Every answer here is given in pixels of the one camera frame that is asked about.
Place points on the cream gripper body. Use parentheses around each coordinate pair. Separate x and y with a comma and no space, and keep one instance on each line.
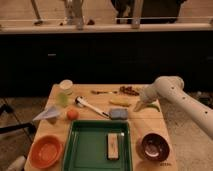
(147,95)

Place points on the yellow banana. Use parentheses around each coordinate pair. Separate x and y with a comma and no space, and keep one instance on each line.
(120,103)

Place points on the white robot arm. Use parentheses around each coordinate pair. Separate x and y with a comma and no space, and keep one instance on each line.
(171,88)

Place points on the purple bowl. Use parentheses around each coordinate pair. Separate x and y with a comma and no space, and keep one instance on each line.
(154,148)

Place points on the orange bowl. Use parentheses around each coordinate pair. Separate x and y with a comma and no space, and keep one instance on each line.
(45,152)

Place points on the green chili pepper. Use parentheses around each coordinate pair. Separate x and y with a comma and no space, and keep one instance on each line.
(151,106)

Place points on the red grape bunch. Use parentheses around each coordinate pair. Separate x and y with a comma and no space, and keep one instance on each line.
(128,90)

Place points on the blue grey sponge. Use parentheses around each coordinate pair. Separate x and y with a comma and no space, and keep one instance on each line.
(118,114)

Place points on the gold spoon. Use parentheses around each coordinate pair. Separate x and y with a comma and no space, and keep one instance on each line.
(103,92)

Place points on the wooden block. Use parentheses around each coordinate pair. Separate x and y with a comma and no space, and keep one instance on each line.
(112,146)

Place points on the green tray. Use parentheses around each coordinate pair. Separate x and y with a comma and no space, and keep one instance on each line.
(87,150)

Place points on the orange tomato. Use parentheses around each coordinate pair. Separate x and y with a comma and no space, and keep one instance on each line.
(72,114)

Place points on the green translucent cup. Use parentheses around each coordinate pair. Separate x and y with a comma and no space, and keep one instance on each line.
(62,99)

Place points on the white paper plane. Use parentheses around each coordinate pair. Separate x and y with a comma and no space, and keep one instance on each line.
(48,113)

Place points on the black stand left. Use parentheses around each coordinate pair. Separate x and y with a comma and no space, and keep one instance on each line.
(9,121)

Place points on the white object bottom left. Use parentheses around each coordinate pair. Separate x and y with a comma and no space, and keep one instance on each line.
(18,164)

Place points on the white handled kitchen tool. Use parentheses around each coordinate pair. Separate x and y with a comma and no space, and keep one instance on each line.
(80,101)

